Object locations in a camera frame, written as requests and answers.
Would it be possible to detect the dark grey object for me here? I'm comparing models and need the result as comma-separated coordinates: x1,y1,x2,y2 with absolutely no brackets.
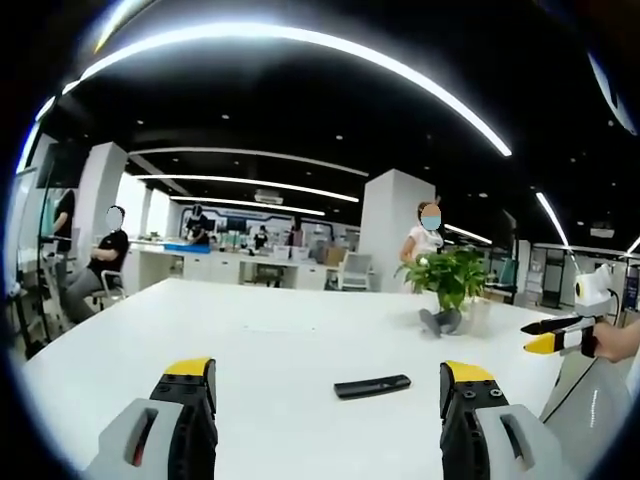
418,306,464,340

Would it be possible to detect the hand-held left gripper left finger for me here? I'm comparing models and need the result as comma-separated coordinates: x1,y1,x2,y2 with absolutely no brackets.
82,356,219,480

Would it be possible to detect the person's right hand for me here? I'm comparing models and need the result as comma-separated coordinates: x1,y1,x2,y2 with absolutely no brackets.
594,317,640,363

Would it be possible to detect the long curved ceiling light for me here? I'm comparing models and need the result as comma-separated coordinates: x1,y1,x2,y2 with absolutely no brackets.
59,21,514,158

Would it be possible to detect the black wall monitor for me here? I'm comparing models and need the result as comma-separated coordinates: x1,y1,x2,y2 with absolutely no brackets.
35,141,90,190

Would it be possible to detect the clear glass plant pot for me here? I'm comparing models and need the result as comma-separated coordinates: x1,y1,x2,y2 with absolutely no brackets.
464,298,494,336

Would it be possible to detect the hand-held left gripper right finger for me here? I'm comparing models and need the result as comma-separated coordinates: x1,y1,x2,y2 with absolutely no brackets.
439,360,577,480

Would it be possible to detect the grey office chair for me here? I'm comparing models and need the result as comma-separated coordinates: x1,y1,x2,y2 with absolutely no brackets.
91,268,127,312

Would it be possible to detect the black remote control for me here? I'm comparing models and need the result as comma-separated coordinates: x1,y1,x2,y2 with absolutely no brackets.
333,373,413,401

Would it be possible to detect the long white counter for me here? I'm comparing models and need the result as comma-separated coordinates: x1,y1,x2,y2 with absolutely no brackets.
122,239,351,294

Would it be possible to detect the white office chair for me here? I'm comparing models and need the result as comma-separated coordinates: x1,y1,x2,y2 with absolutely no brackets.
337,251,375,292

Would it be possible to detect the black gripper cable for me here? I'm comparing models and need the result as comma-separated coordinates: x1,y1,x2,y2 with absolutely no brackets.
541,357,599,422

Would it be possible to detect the straight ceiling light strip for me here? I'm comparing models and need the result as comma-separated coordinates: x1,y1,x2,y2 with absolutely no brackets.
133,172,361,204

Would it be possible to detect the green potted plant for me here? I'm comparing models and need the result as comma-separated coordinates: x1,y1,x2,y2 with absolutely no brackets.
394,246,490,326

